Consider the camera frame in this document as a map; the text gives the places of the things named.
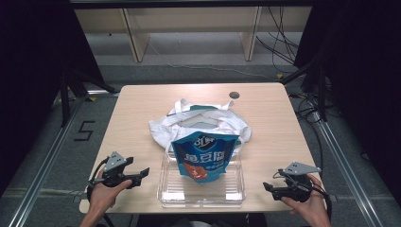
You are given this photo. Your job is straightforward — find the white tote bag coloured blobs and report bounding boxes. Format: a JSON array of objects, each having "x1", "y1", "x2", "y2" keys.
[{"x1": 148, "y1": 97, "x2": 253, "y2": 156}]

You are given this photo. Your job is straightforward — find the aluminium floor rail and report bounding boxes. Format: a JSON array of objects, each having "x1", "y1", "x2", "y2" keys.
[
  {"x1": 314, "y1": 118, "x2": 385, "y2": 227},
  {"x1": 8, "y1": 94, "x2": 90, "y2": 227}
]

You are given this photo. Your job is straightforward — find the light wooden desk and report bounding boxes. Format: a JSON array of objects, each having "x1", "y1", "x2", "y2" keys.
[{"x1": 70, "y1": 0, "x2": 316, "y2": 63}]

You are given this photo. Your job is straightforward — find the person's left hand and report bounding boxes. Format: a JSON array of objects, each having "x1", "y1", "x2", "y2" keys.
[{"x1": 87, "y1": 171, "x2": 133, "y2": 213}]

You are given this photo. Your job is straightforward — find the clear plastic tray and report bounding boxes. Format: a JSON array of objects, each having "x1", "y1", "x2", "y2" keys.
[{"x1": 156, "y1": 150, "x2": 247, "y2": 208}]

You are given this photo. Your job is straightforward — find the person's dark clothing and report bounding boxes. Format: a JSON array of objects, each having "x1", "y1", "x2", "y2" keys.
[{"x1": 135, "y1": 213, "x2": 269, "y2": 227}]

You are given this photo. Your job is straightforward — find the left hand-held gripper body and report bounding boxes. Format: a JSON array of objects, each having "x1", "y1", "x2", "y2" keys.
[{"x1": 90, "y1": 150, "x2": 142, "y2": 189}]

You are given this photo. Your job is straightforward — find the thin grey floor cable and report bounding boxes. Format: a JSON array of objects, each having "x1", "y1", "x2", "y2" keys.
[{"x1": 147, "y1": 39, "x2": 279, "y2": 80}]

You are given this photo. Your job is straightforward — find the blue snack packet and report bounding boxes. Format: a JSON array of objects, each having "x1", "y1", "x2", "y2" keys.
[{"x1": 170, "y1": 130, "x2": 241, "y2": 184}]

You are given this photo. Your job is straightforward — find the black metal stand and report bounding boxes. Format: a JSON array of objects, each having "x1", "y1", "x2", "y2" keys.
[
  {"x1": 279, "y1": 60, "x2": 329, "y2": 123},
  {"x1": 59, "y1": 66, "x2": 119, "y2": 128}
]

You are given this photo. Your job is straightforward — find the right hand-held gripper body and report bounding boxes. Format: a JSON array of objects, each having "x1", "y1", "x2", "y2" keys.
[{"x1": 272, "y1": 161, "x2": 323, "y2": 203}]

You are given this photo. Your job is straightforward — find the person's right hand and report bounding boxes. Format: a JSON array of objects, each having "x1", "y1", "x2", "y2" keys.
[{"x1": 280, "y1": 172, "x2": 329, "y2": 222}]

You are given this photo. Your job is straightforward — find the black floor cables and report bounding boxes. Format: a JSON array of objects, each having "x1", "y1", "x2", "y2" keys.
[{"x1": 288, "y1": 90, "x2": 326, "y2": 171}]

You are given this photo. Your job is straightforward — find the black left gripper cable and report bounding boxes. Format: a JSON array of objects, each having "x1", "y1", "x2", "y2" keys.
[{"x1": 86, "y1": 157, "x2": 116, "y2": 227}]

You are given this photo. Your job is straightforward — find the hanging black cables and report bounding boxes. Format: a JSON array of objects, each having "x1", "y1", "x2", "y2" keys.
[{"x1": 254, "y1": 6, "x2": 301, "y2": 74}]

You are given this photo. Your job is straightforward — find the black curtain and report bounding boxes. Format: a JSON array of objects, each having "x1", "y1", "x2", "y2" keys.
[
  {"x1": 294, "y1": 0, "x2": 401, "y2": 210},
  {"x1": 0, "y1": 0, "x2": 106, "y2": 197}
]

